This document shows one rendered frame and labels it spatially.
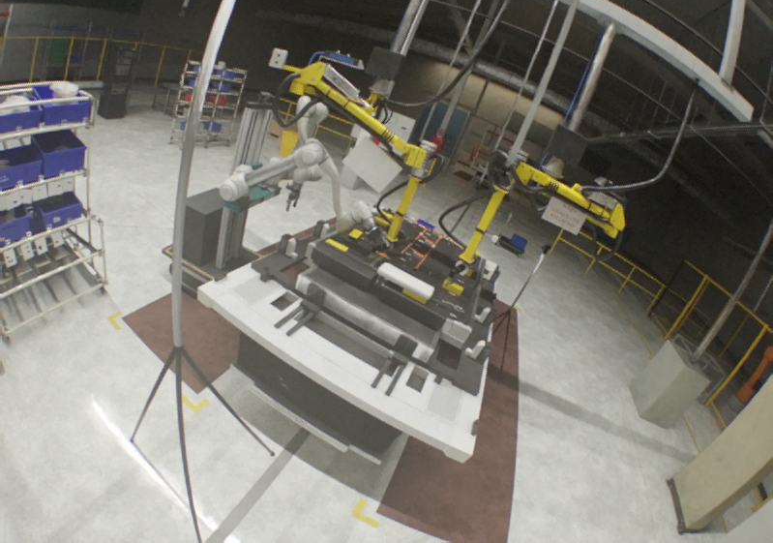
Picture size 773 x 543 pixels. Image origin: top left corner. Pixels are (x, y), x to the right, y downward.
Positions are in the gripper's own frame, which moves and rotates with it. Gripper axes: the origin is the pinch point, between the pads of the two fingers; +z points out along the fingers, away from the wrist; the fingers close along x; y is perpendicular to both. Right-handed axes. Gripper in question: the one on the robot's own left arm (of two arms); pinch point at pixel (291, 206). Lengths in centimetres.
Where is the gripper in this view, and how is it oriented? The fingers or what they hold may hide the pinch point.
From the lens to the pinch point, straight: 279.7
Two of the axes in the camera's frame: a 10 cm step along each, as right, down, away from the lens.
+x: 1.8, -3.6, 9.1
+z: -3.5, 8.4, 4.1
